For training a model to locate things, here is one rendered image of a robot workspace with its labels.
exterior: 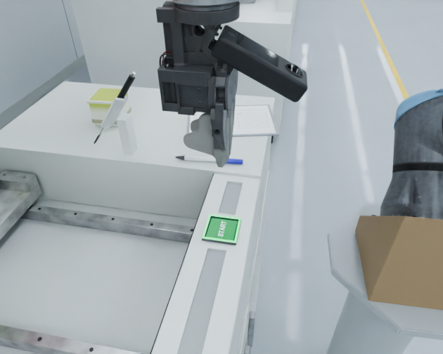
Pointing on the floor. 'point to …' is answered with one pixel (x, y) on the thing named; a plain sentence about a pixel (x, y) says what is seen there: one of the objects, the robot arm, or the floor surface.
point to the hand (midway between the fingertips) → (226, 159)
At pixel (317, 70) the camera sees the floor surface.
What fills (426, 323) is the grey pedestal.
